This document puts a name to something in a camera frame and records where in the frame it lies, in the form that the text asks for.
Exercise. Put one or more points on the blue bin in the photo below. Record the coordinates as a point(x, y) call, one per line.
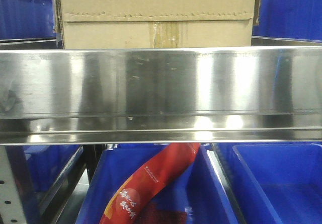
point(296, 19)
point(45, 162)
point(26, 19)
point(197, 196)
point(275, 182)

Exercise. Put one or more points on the blue bin lower left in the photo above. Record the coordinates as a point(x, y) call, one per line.
point(45, 162)

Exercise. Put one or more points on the blue bin lower right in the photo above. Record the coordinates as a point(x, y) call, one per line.
point(275, 182)

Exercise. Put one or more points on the blue bin upper right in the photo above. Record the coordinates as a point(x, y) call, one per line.
point(296, 19)

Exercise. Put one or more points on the red snack bag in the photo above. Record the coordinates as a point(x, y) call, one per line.
point(149, 180)

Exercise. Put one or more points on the stainless steel shelf rail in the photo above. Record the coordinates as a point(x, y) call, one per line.
point(233, 94)

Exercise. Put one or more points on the blue bin upper left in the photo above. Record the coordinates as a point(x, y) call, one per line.
point(26, 19)

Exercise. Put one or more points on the plain brown cardboard box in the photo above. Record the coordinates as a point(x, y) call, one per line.
point(118, 24)

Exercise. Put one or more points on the white perforated shelf upright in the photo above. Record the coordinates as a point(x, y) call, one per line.
point(18, 199)

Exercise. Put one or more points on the blue bin lower centre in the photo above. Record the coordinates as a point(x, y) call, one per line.
point(197, 196)

